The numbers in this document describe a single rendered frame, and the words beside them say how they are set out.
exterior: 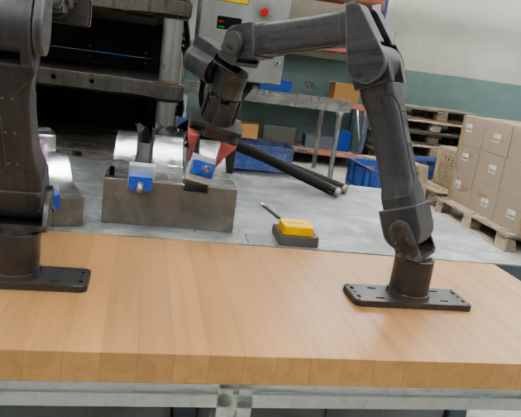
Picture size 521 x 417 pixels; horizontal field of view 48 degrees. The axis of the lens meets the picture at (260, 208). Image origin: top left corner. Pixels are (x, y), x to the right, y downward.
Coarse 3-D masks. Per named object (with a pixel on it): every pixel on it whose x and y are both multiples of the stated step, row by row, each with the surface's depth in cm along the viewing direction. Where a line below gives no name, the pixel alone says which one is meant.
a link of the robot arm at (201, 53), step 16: (240, 32) 102; (192, 48) 110; (208, 48) 108; (224, 48) 103; (240, 48) 102; (192, 64) 109; (208, 64) 107; (240, 64) 105; (256, 64) 109; (208, 80) 110
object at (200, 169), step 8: (192, 160) 116; (200, 160) 116; (208, 160) 117; (216, 160) 117; (192, 168) 112; (200, 168) 112; (208, 168) 108; (184, 176) 117; (192, 176) 116; (200, 176) 116; (208, 176) 113; (208, 184) 117
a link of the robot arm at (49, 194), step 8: (48, 192) 82; (48, 200) 81; (48, 208) 81; (0, 216) 82; (48, 216) 81; (0, 224) 79; (8, 224) 79; (16, 224) 80; (24, 224) 80; (32, 224) 80; (40, 224) 81; (48, 224) 82
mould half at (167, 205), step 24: (120, 144) 138; (168, 144) 141; (216, 144) 145; (120, 168) 124; (168, 168) 133; (216, 168) 138; (120, 192) 114; (144, 192) 114; (168, 192) 115; (216, 192) 117; (120, 216) 115; (144, 216) 116; (168, 216) 116; (192, 216) 117; (216, 216) 118
